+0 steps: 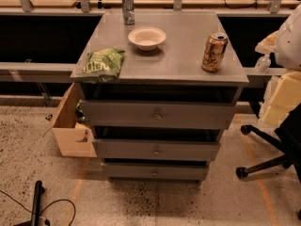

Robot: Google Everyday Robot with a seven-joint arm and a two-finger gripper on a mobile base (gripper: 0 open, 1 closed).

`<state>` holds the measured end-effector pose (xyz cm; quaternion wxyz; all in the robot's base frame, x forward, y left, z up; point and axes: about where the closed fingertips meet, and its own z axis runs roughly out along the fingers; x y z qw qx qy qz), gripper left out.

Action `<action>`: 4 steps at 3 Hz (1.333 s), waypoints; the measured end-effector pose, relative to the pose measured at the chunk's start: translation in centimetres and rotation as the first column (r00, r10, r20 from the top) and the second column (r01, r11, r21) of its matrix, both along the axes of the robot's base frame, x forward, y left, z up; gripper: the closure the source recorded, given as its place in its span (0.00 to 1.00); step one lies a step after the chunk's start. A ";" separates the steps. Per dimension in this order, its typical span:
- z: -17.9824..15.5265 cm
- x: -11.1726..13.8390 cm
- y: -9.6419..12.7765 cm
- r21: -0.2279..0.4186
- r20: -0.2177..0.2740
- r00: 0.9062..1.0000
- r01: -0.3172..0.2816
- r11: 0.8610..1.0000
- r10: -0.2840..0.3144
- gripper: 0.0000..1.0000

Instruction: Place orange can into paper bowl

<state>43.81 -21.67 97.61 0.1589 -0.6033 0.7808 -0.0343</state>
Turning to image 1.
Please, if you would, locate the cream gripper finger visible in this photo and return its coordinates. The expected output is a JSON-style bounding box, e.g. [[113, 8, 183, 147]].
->
[[255, 31, 278, 55]]

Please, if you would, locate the orange soda can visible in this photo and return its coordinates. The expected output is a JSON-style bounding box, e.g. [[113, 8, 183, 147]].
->
[[201, 32, 228, 73]]

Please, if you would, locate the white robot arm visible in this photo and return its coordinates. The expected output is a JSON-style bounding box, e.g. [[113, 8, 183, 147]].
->
[[255, 5, 301, 71]]

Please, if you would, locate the white paper bowl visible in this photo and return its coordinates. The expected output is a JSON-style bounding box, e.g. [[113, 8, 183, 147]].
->
[[128, 27, 166, 51]]

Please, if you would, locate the silver soda can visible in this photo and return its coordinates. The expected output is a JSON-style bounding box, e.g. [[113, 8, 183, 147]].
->
[[122, 0, 135, 25]]

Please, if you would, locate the clear plastic bottle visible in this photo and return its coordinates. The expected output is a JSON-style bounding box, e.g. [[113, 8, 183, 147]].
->
[[254, 54, 271, 73]]

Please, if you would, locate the black office chair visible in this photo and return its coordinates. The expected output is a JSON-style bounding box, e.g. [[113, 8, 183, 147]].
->
[[234, 108, 300, 226]]

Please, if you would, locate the grey drawer cabinet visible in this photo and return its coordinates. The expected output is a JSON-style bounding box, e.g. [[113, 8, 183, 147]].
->
[[71, 9, 248, 168]]

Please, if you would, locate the green chip bag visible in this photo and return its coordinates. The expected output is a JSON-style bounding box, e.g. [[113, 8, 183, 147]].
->
[[75, 48, 125, 83]]

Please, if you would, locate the middle grey drawer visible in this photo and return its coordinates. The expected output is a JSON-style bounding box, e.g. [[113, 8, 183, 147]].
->
[[93, 139, 220, 161]]

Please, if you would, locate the grey drawer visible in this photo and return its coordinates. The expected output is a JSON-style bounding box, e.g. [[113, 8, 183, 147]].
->
[[80, 100, 235, 130], [102, 163, 209, 181], [93, 139, 220, 161]]

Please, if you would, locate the top grey drawer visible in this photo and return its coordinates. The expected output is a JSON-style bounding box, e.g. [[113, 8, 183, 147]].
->
[[80, 100, 235, 130]]

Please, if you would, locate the bottom grey drawer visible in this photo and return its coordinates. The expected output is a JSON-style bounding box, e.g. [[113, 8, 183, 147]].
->
[[102, 163, 209, 181]]

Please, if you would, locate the open wooden side drawer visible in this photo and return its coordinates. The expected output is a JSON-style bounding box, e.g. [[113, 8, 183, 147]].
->
[[44, 83, 97, 157]]

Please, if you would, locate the black stand leg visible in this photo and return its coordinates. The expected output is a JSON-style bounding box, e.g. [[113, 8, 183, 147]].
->
[[14, 180, 51, 226]]

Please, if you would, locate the black floor cable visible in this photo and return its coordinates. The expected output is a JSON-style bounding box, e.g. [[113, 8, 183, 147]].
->
[[0, 189, 77, 226]]

